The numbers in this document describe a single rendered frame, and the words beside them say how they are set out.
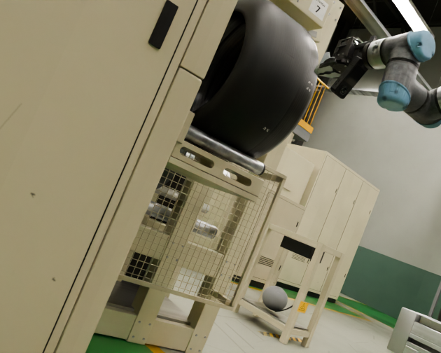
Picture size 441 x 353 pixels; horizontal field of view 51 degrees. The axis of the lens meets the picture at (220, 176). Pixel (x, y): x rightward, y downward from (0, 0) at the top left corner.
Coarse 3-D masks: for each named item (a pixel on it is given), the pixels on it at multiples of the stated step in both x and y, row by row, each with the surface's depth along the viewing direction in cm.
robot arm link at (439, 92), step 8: (440, 88) 114; (432, 96) 115; (440, 96) 113; (424, 104) 114; (432, 104) 114; (440, 104) 113; (408, 112) 117; (416, 112) 116; (424, 112) 116; (432, 112) 115; (440, 112) 114; (416, 120) 120; (424, 120) 118; (432, 120) 118; (440, 120) 118
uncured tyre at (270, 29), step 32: (256, 0) 153; (224, 32) 181; (256, 32) 142; (288, 32) 146; (224, 64) 190; (256, 64) 139; (288, 64) 143; (224, 96) 142; (256, 96) 140; (288, 96) 145; (224, 128) 146; (256, 128) 147; (288, 128) 151; (224, 160) 169
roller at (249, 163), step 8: (192, 128) 143; (192, 136) 143; (200, 136) 144; (208, 136) 146; (200, 144) 146; (208, 144) 146; (216, 144) 147; (224, 144) 149; (216, 152) 149; (224, 152) 149; (232, 152) 151; (240, 152) 153; (232, 160) 153; (240, 160) 153; (248, 160) 155; (256, 160) 157; (248, 168) 156; (256, 168) 157; (264, 168) 158
